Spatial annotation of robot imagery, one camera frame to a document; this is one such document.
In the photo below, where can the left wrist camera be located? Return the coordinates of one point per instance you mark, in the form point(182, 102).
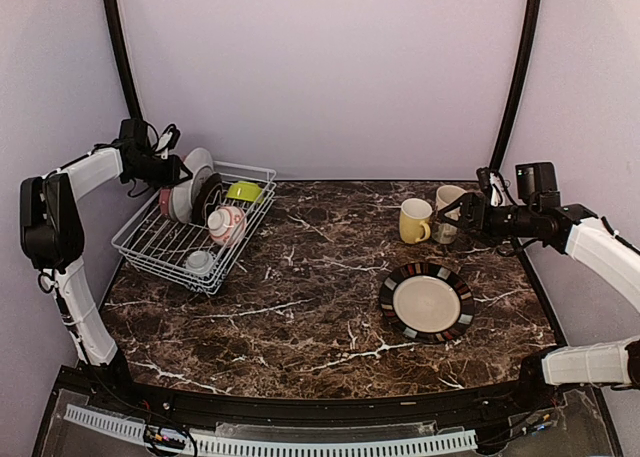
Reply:
point(167, 141)

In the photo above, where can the black frame post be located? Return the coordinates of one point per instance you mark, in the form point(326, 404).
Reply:
point(123, 65)
point(526, 42)

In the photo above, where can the light blue plate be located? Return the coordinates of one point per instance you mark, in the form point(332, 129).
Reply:
point(180, 206)

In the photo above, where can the lime green bowl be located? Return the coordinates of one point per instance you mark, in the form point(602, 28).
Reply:
point(245, 191)

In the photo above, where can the left black frame post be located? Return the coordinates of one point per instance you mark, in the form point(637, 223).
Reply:
point(123, 65)

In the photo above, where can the white wire dish rack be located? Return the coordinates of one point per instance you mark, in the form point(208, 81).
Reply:
point(157, 245)

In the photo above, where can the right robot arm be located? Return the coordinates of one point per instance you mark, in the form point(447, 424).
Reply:
point(536, 214)

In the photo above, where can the white slotted cable duct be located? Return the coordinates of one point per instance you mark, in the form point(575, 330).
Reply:
point(228, 439)

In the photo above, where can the pink rimmed plate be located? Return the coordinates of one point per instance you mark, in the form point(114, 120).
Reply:
point(165, 203)

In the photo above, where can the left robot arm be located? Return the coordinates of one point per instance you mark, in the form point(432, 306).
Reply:
point(52, 236)

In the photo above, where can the black striped dinner plate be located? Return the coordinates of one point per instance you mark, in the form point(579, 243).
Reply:
point(427, 302)

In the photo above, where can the white bowl with red pattern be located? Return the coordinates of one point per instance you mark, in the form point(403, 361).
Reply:
point(227, 225)

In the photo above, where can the small blue patterned bowl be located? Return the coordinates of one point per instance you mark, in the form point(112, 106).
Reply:
point(199, 262)

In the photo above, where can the pale yellow mug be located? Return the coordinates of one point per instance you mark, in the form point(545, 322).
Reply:
point(415, 221)

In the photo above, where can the black front rail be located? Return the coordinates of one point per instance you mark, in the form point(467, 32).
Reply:
point(489, 405)

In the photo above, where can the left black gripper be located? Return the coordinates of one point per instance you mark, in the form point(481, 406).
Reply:
point(174, 173)

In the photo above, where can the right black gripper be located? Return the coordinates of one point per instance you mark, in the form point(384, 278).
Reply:
point(470, 201)

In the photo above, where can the right black frame post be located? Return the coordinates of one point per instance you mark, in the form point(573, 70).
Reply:
point(526, 42)

